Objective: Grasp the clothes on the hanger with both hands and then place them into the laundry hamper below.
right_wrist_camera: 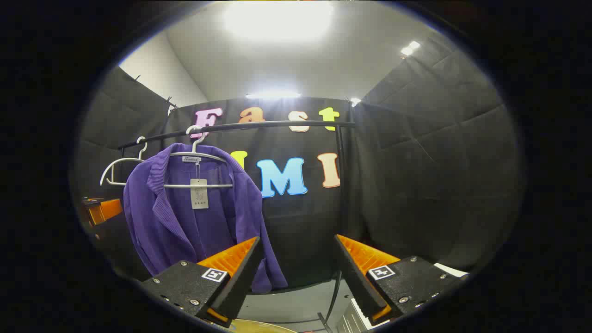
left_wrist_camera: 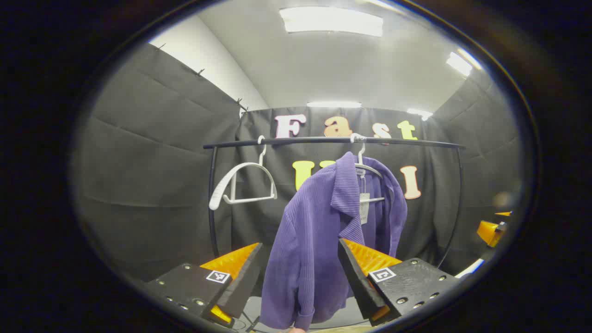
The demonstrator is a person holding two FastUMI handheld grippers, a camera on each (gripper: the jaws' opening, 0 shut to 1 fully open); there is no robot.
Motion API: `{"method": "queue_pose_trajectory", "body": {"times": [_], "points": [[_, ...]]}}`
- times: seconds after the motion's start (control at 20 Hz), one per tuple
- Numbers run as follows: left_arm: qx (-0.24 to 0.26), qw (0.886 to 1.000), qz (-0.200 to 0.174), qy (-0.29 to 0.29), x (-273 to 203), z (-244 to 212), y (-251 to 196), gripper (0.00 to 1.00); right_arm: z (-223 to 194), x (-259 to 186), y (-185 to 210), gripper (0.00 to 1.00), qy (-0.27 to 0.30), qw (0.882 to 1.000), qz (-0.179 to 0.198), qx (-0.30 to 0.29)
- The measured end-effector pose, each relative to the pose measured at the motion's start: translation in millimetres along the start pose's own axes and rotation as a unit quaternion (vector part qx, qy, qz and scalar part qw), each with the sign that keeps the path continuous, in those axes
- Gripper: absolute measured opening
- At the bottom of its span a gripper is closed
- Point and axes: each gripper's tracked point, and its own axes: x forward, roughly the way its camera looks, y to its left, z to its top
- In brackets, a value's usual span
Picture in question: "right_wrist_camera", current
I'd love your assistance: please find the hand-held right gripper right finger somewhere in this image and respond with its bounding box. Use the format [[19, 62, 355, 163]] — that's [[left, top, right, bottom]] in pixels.
[[334, 234, 470, 327]]

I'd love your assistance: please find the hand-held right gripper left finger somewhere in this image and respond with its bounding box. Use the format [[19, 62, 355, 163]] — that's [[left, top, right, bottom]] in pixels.
[[139, 236, 265, 329]]

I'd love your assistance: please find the purple ribbed jacket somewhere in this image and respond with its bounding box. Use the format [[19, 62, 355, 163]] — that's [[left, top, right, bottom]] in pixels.
[[123, 142, 288, 294]]

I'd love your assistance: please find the white hanger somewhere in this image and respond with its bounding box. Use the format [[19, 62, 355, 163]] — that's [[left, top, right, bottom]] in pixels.
[[99, 136, 148, 187], [164, 125, 234, 189]]

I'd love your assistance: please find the black clothes rack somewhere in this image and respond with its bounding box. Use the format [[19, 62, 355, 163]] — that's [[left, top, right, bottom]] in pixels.
[[118, 119, 357, 246]]

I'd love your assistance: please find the white ribbed plastic box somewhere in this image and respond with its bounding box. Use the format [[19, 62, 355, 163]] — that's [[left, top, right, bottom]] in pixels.
[[340, 298, 391, 333]]

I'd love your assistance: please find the black backdrop cloth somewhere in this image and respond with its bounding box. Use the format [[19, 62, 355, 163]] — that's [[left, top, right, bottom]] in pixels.
[[69, 32, 525, 290]]

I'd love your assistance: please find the large ceiling light panel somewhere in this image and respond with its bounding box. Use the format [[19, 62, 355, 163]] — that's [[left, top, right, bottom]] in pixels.
[[222, 0, 334, 43]]

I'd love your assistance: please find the thick black cable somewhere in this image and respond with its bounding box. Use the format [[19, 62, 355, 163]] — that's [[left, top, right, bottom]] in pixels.
[[317, 271, 344, 333]]

